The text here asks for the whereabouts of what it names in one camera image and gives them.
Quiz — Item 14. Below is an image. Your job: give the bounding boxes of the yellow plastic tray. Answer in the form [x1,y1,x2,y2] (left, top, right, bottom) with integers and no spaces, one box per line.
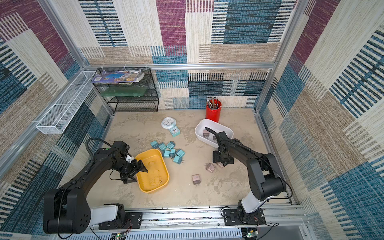
[136,149,170,194]

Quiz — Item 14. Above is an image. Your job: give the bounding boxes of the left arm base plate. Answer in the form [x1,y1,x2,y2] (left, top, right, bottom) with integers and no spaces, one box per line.
[99,212,143,230]

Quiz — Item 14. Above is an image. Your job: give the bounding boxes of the white plastic tray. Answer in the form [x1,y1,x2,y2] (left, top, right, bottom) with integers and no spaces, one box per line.
[195,119,234,149]

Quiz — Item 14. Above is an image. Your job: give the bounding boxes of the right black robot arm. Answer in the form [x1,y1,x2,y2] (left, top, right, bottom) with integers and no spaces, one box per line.
[205,127,289,225]

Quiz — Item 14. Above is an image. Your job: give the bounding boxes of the teal plug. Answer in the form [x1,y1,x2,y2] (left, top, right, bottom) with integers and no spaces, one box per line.
[162,150,171,158]
[159,143,167,151]
[173,155,183,165]
[150,141,159,149]
[167,141,176,150]
[170,149,176,159]
[176,149,185,157]

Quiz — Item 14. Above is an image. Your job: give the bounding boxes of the white wire wall basket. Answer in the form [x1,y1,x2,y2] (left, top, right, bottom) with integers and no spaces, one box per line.
[36,71,95,135]

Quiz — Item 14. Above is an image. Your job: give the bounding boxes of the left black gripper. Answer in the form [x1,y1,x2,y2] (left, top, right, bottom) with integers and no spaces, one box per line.
[112,158,149,184]

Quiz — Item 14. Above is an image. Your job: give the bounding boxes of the white round clock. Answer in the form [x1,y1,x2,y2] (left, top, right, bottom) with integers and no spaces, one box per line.
[161,117,177,130]

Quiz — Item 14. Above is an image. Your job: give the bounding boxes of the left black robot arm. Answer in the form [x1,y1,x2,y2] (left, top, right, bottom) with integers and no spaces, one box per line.
[43,139,148,236]

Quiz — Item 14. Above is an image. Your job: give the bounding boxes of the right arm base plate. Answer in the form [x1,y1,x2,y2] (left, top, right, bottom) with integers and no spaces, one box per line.
[221,207,266,226]

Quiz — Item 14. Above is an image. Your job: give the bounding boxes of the colourful magazine on shelf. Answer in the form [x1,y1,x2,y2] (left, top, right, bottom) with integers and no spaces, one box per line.
[91,70,145,85]

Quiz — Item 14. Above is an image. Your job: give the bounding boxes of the pens in cup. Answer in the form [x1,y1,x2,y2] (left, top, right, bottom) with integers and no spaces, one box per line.
[207,97,222,110]

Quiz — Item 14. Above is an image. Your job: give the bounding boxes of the small teal alarm clock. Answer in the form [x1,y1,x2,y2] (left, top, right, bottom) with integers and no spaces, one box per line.
[169,126,181,137]

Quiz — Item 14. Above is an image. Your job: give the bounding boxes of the black wire mesh shelf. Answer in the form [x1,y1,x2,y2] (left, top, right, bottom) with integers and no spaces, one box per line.
[93,67,160,114]

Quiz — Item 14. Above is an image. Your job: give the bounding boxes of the red pen cup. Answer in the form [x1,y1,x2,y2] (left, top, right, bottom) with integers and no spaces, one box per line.
[206,105,222,123]

